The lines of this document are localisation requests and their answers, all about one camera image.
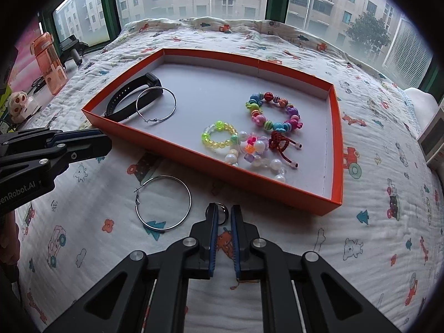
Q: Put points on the white cardboard carton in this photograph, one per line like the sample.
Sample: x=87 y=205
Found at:
x=433 y=138

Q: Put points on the black smart band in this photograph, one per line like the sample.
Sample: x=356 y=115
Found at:
x=125 y=97

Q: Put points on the orange water bottle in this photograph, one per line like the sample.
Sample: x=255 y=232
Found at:
x=48 y=62

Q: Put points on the silver hoop earring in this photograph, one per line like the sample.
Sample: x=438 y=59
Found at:
x=190 y=199
x=137 y=102

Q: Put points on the orange cardboard box lid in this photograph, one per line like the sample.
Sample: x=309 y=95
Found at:
x=204 y=86

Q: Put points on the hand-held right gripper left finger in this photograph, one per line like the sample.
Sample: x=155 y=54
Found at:
x=213 y=236

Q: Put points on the pink curtain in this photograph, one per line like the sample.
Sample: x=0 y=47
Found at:
x=24 y=55

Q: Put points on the black handheld device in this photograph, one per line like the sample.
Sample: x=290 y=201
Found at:
x=73 y=50

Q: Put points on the white louvred cover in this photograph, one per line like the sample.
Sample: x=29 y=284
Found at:
x=407 y=47

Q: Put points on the tree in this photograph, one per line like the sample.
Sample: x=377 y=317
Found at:
x=367 y=33

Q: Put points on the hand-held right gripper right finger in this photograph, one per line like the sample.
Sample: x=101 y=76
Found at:
x=237 y=236

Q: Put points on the yellow-green carton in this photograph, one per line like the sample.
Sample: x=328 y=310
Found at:
x=2 y=97

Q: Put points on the white pillow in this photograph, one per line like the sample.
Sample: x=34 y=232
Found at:
x=421 y=107

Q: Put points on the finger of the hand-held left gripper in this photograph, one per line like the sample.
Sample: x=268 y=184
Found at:
x=90 y=147
x=31 y=140

